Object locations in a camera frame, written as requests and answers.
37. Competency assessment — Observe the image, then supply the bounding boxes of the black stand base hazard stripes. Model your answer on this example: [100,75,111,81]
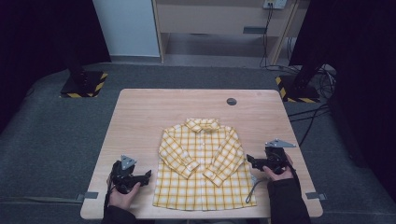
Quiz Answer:
[59,46,109,99]
[275,55,325,104]

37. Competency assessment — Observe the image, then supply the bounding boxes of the yellow plaid shirt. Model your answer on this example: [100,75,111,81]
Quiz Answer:
[152,117,258,212]

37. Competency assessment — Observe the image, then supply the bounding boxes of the white panel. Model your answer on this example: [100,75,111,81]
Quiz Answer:
[91,0,162,58]

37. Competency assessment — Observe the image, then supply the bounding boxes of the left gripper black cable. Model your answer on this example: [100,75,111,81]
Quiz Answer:
[102,181,114,216]

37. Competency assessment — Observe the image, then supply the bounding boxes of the person's right hand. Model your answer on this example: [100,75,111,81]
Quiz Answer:
[262,153,295,183]

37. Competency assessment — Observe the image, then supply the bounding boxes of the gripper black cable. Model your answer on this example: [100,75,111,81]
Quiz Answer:
[102,181,114,216]
[245,162,303,205]

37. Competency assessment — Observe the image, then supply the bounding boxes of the person's left hand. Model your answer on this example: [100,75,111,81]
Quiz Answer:
[106,175,142,211]

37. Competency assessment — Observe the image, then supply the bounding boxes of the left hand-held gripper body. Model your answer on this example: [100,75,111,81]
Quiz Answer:
[110,154,142,195]

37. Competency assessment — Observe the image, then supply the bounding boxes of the black floor cable bundle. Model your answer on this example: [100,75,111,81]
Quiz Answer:
[264,63,338,147]

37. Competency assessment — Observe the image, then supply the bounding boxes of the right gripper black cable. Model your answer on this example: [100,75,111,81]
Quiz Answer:
[245,162,303,205]

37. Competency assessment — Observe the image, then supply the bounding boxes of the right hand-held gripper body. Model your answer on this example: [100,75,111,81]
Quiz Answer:
[262,138,297,175]

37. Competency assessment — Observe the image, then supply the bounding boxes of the black curtain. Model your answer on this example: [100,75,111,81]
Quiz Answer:
[0,0,112,134]
[289,0,396,203]

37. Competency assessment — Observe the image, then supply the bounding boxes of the black hanging power cable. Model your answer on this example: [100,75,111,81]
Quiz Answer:
[259,3,276,68]

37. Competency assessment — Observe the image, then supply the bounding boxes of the grey tape piece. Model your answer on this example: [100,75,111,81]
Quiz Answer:
[75,191,100,203]
[304,191,328,202]

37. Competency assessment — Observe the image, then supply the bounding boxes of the light wooden shelf unit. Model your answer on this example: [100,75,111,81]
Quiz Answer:
[151,0,303,65]

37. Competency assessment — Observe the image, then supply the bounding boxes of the white power strip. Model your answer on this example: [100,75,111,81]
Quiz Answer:
[262,0,289,10]

